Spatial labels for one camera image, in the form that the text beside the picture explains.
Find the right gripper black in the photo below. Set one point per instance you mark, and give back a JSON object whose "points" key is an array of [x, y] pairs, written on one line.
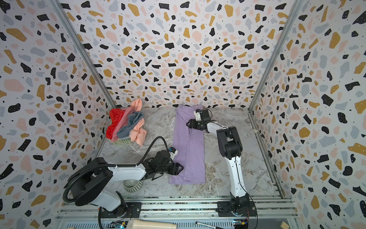
{"points": [[195, 123]]}

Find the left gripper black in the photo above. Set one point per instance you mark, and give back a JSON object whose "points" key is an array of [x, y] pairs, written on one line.
{"points": [[175, 168]]}

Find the lilac t shirt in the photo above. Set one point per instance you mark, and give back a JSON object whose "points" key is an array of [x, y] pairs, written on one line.
{"points": [[191, 148]]}

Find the salmon t shirt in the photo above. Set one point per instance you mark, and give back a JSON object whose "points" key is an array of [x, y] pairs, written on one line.
{"points": [[138, 134]]}

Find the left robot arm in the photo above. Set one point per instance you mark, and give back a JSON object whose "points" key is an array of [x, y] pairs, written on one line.
{"points": [[88, 185]]}

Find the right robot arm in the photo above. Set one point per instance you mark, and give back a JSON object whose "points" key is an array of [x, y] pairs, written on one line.
{"points": [[230, 148]]}

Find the grey ribbed ceramic mug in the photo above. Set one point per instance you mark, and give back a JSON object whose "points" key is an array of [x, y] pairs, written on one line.
{"points": [[132, 186]]}

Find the perforated laundry basket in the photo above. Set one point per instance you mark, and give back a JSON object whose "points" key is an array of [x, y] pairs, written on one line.
{"points": [[123, 141]]}

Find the black pen tool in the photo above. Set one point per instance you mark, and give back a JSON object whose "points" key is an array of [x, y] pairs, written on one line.
{"points": [[206, 225]]}

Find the grey blue t shirt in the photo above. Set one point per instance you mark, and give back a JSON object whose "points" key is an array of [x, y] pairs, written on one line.
{"points": [[133, 119]]}

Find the beige cylinder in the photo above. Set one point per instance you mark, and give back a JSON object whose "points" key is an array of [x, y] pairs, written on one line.
{"points": [[142, 224]]}

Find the pink t shirt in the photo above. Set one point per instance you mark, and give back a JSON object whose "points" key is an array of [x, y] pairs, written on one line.
{"points": [[122, 122]]}

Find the green circuit board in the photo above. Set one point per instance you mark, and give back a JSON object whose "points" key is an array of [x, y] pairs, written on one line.
{"points": [[120, 224]]}

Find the red t shirt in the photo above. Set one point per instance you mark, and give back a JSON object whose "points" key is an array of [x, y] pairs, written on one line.
{"points": [[115, 116]]}

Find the small wooden block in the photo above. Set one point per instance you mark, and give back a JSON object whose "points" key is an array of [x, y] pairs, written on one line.
{"points": [[284, 225]]}

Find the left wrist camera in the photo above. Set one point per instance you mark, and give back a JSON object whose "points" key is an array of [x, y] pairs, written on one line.
{"points": [[173, 152]]}

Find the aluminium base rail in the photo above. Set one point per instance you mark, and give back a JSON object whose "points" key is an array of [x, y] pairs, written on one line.
{"points": [[262, 207]]}

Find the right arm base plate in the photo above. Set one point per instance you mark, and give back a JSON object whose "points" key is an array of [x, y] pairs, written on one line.
{"points": [[226, 209]]}

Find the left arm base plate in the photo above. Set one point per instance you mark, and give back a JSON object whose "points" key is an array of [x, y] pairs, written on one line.
{"points": [[124, 211]]}

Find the right corner aluminium post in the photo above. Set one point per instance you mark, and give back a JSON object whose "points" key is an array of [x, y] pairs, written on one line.
{"points": [[283, 37]]}

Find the corner aluminium post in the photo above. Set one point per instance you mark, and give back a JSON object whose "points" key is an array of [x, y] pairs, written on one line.
{"points": [[283, 37], [56, 6]]}

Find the left corner aluminium post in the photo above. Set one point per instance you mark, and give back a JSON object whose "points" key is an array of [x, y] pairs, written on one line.
{"points": [[56, 6]]}

